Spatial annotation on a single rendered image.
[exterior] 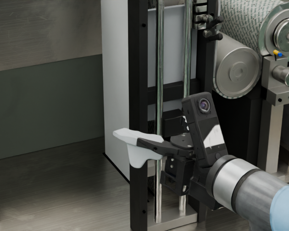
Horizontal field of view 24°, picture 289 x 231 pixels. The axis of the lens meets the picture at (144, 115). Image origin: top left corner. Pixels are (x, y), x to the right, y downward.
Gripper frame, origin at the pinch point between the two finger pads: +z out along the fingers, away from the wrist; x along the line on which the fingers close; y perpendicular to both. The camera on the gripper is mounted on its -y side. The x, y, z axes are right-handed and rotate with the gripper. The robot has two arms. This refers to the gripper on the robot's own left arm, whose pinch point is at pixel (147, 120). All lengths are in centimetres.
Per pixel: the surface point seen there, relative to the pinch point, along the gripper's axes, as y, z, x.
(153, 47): -8.8, 12.1, 10.0
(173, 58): -6.4, 11.2, 14.6
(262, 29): -9.4, 14.6, 43.4
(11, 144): 29, 58, 6
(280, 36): -8.2, 11.9, 46.7
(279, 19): -12, 13, 47
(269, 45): -5.6, 13.8, 45.9
